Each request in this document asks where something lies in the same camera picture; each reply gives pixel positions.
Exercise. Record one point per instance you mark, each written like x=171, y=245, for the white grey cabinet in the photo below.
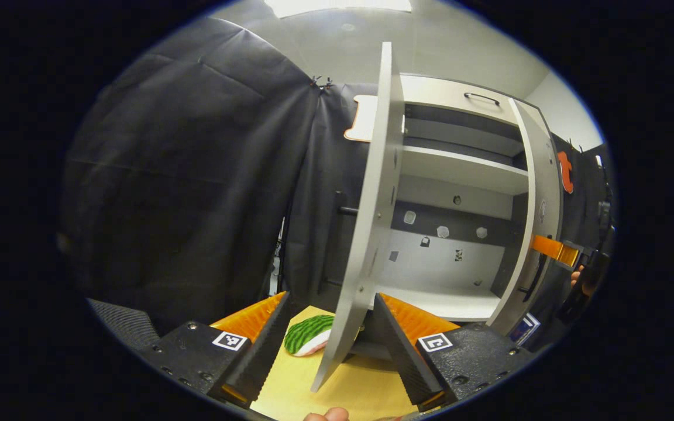
x=448, y=269

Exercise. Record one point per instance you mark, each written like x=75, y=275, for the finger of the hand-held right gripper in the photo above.
x=553, y=248

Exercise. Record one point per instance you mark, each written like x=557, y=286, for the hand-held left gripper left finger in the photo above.
x=270, y=336

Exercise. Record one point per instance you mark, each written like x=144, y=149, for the white cabinet shelf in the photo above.
x=460, y=166

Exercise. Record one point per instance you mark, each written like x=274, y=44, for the white cabinet drawer front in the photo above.
x=430, y=90

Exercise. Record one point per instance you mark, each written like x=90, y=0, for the white cabinet door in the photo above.
x=547, y=175
x=372, y=204

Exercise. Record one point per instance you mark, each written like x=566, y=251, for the dark blue small box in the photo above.
x=524, y=330

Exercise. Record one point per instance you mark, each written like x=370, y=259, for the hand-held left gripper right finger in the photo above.
x=398, y=345

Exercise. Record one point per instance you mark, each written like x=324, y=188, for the watermelon slice coaster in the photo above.
x=305, y=333

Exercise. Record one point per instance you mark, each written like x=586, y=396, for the grey ribbed panel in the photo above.
x=126, y=324

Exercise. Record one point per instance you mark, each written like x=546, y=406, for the ceiling light panel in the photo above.
x=337, y=6

